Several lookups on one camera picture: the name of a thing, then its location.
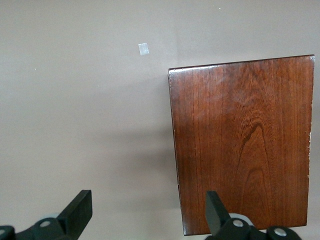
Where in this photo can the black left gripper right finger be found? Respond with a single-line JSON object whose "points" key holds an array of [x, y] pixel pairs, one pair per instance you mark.
{"points": [[217, 220]]}

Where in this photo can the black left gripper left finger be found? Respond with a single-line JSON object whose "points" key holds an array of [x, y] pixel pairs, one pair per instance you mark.
{"points": [[75, 217]]}

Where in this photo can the dark red wooden cabinet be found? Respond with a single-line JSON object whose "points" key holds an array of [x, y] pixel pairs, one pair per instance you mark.
{"points": [[240, 145]]}

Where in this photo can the small grey tape piece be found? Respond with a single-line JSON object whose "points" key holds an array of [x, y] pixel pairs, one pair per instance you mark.
{"points": [[143, 49]]}

